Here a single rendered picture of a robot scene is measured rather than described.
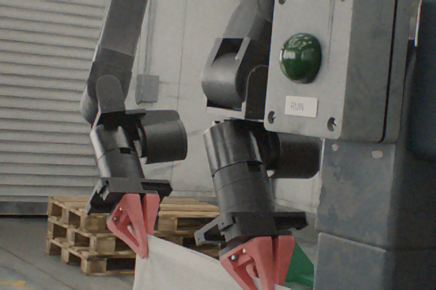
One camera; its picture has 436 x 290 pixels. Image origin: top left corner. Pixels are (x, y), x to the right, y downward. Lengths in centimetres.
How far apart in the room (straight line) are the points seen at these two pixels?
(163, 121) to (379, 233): 74
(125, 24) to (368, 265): 82
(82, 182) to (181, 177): 112
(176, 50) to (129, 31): 782
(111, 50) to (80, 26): 732
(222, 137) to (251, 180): 6
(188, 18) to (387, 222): 868
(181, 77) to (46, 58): 147
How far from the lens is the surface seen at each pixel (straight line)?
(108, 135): 123
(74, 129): 861
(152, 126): 125
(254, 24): 93
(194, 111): 925
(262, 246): 89
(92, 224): 608
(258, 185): 92
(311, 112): 53
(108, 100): 123
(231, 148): 93
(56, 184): 859
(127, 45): 129
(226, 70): 93
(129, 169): 119
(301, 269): 638
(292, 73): 53
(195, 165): 931
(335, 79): 51
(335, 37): 52
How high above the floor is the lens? 126
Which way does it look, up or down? 3 degrees down
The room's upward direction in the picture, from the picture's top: 5 degrees clockwise
